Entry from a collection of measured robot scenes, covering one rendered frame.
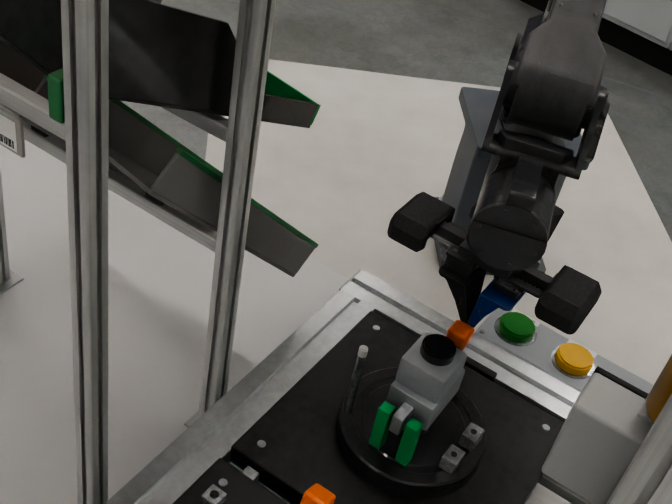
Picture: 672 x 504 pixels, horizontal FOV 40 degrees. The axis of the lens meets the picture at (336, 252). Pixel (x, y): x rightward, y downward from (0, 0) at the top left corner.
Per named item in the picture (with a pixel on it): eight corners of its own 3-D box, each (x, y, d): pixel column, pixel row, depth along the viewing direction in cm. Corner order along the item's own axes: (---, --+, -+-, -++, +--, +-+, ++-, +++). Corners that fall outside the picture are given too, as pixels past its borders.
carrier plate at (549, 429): (367, 322, 101) (370, 308, 99) (565, 438, 93) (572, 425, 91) (228, 459, 84) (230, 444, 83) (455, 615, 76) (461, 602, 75)
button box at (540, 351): (487, 336, 110) (501, 298, 106) (652, 429, 102) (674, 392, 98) (460, 369, 105) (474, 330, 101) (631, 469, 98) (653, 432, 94)
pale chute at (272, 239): (214, 215, 105) (237, 183, 105) (294, 278, 99) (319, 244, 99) (55, 118, 80) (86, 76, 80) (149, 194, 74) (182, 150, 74)
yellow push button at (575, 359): (560, 348, 102) (566, 336, 101) (593, 366, 101) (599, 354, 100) (546, 368, 100) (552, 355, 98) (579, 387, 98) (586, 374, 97)
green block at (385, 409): (374, 435, 84) (385, 399, 81) (385, 442, 84) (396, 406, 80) (367, 443, 83) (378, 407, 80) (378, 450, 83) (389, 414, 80)
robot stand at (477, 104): (522, 214, 137) (565, 98, 124) (543, 280, 126) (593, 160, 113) (427, 204, 135) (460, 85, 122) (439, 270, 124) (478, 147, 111)
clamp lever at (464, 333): (438, 372, 90) (457, 317, 85) (456, 382, 89) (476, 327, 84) (420, 393, 87) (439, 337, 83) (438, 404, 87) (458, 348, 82)
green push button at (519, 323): (504, 318, 105) (509, 305, 103) (536, 335, 103) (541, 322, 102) (489, 336, 102) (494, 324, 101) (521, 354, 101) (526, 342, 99)
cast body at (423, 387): (418, 366, 87) (435, 313, 82) (458, 390, 85) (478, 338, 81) (371, 420, 81) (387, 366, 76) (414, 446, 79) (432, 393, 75)
